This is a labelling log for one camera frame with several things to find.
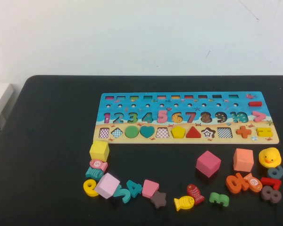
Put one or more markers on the yellow pentagon piece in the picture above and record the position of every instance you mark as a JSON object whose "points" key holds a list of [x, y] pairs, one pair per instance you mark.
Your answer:
{"points": [[178, 132]]}

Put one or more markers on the teal heart piece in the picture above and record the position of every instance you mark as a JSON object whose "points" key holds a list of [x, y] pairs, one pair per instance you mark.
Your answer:
{"points": [[147, 131]]}

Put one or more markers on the green circle piece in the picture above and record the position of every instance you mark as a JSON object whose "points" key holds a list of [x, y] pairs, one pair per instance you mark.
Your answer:
{"points": [[131, 131]]}

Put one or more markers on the red triangle piece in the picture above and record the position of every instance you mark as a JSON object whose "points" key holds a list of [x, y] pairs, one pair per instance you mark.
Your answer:
{"points": [[193, 134]]}

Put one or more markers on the pink fish piece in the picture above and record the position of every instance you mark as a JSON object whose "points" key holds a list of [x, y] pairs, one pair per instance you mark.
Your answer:
{"points": [[97, 164]]}

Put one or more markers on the pink trapezoid piece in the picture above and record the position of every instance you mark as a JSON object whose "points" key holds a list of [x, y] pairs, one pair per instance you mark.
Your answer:
{"points": [[149, 188]]}

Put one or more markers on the teal fish piece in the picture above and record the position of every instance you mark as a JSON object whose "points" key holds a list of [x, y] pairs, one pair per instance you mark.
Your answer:
{"points": [[94, 173]]}

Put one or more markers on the colourful wooden puzzle board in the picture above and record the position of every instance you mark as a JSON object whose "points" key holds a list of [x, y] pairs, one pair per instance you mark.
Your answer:
{"points": [[226, 110]]}

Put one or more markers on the brown star piece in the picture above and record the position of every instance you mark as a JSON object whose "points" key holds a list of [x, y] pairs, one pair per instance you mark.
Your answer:
{"points": [[158, 200]]}

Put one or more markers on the red fish piece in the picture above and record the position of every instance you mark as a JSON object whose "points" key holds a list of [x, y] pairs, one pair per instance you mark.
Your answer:
{"points": [[195, 193]]}

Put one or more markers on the yellow fish piece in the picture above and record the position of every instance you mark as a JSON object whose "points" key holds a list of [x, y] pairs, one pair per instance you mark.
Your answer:
{"points": [[185, 203]]}

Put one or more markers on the orange plus piece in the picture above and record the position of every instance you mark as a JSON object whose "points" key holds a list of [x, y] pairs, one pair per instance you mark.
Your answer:
{"points": [[243, 132]]}

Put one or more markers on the red minus piece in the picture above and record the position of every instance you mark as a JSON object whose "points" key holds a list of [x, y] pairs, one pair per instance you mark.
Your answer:
{"points": [[255, 103]]}

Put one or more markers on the pink greater-than piece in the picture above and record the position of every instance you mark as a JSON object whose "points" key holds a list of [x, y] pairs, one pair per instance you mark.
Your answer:
{"points": [[259, 117]]}

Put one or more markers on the yellow equals piece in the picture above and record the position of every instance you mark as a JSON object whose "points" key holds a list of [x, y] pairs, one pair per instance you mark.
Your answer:
{"points": [[264, 132]]}

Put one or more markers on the orange fish piece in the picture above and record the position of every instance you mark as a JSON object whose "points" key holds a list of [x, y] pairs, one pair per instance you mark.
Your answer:
{"points": [[253, 183]]}

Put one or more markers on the pink number five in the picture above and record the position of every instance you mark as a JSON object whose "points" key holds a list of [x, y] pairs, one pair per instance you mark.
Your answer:
{"points": [[162, 116]]}

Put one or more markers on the yellow cube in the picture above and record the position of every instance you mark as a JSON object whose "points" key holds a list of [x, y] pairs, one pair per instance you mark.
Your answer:
{"points": [[98, 151]]}

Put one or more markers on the teal number four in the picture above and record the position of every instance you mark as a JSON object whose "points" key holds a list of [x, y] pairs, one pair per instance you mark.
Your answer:
{"points": [[134, 188]]}

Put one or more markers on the light pink cube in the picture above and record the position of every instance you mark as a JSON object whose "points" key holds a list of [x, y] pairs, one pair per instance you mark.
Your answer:
{"points": [[107, 186]]}

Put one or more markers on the magenta cube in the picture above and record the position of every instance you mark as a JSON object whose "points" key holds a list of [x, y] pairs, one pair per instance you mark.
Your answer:
{"points": [[207, 164]]}

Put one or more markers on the teal number five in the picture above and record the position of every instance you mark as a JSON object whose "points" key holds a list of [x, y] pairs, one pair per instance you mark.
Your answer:
{"points": [[125, 195]]}

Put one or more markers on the yellow number six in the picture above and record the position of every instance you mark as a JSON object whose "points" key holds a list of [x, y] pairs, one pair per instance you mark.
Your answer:
{"points": [[90, 189]]}

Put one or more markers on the salmon cube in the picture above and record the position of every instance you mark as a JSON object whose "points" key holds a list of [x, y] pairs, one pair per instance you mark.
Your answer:
{"points": [[243, 160]]}

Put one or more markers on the green number three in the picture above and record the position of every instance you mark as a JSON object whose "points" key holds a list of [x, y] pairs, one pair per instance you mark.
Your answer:
{"points": [[219, 199]]}

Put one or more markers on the orange number ten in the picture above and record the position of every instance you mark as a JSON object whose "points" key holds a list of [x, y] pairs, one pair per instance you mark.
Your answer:
{"points": [[234, 183]]}

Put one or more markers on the yellow rubber duck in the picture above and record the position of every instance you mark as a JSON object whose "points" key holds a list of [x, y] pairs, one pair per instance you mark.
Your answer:
{"points": [[270, 156]]}

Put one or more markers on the red number seven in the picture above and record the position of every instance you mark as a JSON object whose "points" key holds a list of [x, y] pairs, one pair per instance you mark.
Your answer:
{"points": [[271, 181]]}

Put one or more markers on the blue-grey number nine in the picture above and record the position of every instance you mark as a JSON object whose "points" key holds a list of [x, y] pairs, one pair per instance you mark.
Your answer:
{"points": [[278, 173]]}

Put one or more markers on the brown number eight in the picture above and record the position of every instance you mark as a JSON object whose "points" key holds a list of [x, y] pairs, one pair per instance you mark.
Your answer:
{"points": [[271, 195]]}

